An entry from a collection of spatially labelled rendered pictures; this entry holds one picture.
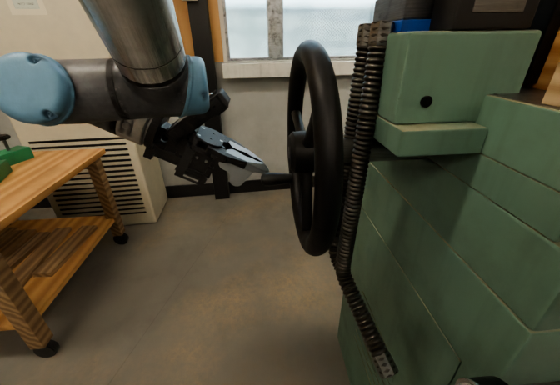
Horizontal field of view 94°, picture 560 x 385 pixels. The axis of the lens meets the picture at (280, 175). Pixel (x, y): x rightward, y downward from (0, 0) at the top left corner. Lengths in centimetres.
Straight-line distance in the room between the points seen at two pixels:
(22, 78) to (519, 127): 49
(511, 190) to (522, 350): 15
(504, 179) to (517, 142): 4
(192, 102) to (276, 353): 91
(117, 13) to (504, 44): 35
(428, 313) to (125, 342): 103
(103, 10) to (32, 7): 131
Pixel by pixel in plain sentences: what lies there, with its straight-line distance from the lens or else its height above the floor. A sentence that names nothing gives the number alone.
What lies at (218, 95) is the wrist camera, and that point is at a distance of 43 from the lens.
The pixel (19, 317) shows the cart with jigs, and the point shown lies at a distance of 119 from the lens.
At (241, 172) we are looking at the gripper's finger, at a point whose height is 74.
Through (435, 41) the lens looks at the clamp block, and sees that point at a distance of 32.
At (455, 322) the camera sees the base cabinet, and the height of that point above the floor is 63.
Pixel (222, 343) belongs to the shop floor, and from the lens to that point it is 113.
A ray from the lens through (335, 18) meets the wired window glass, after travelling 182.
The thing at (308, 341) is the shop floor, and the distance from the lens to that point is 111.
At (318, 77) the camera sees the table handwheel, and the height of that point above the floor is 92.
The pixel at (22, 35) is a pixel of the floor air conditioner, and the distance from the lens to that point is 162.
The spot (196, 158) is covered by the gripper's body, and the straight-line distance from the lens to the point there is 47.
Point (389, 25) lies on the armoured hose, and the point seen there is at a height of 97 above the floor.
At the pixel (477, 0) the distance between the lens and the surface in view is 34.
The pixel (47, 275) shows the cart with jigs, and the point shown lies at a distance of 136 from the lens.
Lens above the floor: 95
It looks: 27 degrees down
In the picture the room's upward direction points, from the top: 1 degrees counter-clockwise
